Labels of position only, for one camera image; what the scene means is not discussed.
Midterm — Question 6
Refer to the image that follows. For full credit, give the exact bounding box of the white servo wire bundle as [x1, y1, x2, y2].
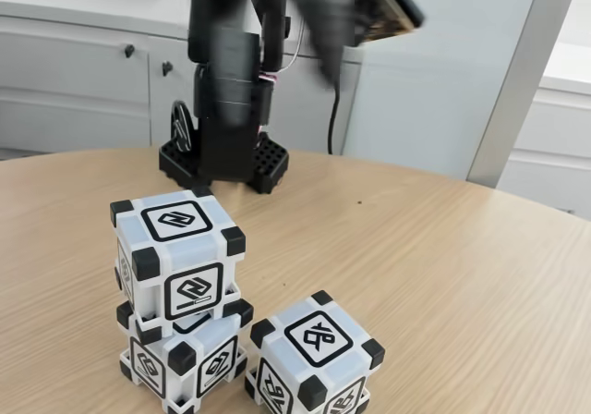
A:
[260, 14, 306, 85]

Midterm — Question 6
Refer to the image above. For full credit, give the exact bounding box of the black power cable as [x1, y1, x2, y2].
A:
[325, 79, 343, 155]

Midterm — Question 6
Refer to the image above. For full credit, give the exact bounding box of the white cube crossed-loop glyph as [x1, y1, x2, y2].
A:
[243, 290, 387, 414]

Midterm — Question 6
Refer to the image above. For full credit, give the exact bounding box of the white low cabinet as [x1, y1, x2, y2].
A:
[498, 39, 591, 216]

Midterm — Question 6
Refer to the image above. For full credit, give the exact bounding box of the white cube zigzag glyph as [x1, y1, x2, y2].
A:
[109, 186, 247, 328]

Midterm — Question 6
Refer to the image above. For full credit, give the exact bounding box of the black round clamp knob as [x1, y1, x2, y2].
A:
[169, 100, 196, 152]

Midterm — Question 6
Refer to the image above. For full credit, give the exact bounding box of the white cabinet with locks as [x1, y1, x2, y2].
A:
[0, 0, 364, 156]

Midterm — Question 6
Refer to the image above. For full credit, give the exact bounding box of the grey metal post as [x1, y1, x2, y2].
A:
[465, 0, 581, 189]

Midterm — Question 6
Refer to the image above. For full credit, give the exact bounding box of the white cube layered-sheets glyph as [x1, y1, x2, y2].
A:
[115, 298, 255, 410]

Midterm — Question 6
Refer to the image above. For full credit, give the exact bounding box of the camera board on gripper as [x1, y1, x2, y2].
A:
[334, 0, 426, 44]

